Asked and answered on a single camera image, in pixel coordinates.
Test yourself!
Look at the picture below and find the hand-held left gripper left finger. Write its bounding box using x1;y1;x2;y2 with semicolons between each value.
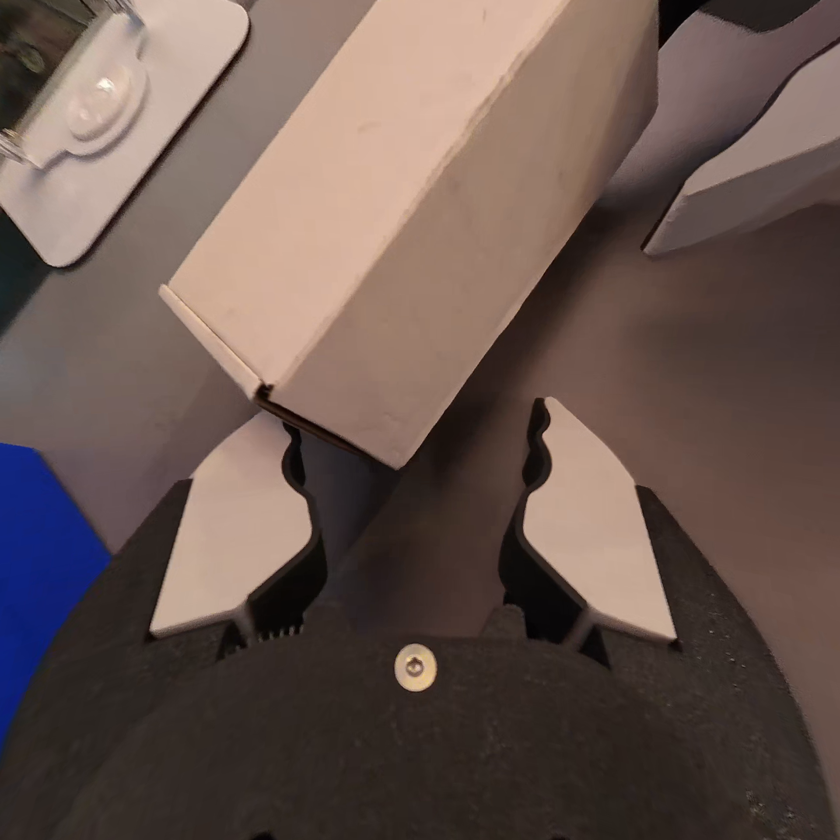
150;413;328;647

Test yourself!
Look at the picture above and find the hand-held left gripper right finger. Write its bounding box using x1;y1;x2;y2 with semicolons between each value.
499;395;678;651

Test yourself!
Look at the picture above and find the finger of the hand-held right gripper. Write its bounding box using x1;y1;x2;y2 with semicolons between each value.
658;0;840;191
641;41;840;258

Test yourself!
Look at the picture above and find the blue plastic bin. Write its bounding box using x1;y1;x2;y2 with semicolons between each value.
0;443;112;742

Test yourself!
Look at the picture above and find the white cardboard mailer box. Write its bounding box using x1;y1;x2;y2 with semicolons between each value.
159;0;660;470

